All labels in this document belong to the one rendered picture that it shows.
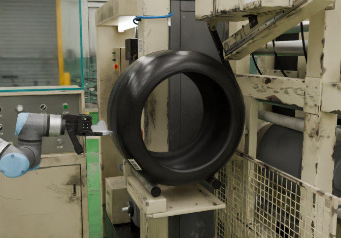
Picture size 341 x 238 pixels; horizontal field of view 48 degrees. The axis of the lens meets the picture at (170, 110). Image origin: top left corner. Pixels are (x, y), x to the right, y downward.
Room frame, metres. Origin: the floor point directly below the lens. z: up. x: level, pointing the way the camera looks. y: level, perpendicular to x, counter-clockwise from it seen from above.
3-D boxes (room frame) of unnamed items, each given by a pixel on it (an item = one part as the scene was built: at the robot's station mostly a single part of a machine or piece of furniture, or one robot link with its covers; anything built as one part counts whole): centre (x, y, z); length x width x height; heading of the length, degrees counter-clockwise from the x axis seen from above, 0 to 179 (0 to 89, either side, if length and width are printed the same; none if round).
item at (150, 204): (1.68, 0.12, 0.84); 0.36 x 0.09 x 0.06; 19
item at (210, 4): (1.71, -0.34, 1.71); 0.61 x 0.25 x 0.15; 19
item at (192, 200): (1.73, -0.01, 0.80); 0.37 x 0.36 x 0.02; 109
